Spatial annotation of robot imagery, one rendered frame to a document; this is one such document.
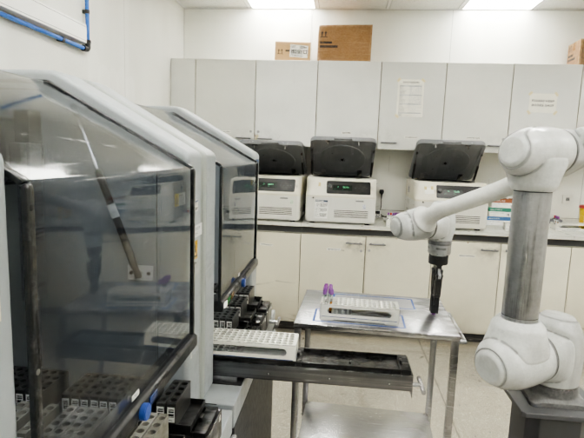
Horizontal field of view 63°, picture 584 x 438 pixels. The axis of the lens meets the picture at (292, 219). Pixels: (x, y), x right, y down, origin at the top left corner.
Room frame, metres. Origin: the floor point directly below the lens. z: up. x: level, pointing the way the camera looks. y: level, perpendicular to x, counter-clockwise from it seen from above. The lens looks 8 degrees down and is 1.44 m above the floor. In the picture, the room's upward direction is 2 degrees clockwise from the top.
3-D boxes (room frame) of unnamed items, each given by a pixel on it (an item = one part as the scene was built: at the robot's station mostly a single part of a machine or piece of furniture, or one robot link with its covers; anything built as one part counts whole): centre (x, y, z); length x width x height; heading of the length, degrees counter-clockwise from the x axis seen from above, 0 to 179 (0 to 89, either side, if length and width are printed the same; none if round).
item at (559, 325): (1.43, -0.84, 0.87); 0.18 x 0.16 x 0.22; 119
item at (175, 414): (1.04, 0.25, 0.85); 0.12 x 0.02 x 0.06; 175
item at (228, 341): (1.43, 0.12, 0.83); 0.30 x 0.10 x 0.06; 84
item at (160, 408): (1.05, 0.27, 0.85); 0.12 x 0.02 x 0.06; 173
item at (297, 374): (1.42, -0.06, 0.78); 0.73 x 0.14 x 0.09; 84
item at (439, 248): (1.84, -0.59, 1.09); 0.09 x 0.09 x 0.06
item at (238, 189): (1.69, 0.42, 1.28); 0.61 x 0.51 x 0.63; 174
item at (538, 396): (1.46, -0.85, 0.73); 0.22 x 0.18 x 0.06; 174
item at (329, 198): (4.00, -0.40, 1.24); 0.62 x 0.56 x 0.69; 175
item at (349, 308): (1.77, -0.27, 0.85); 0.30 x 0.10 x 0.06; 82
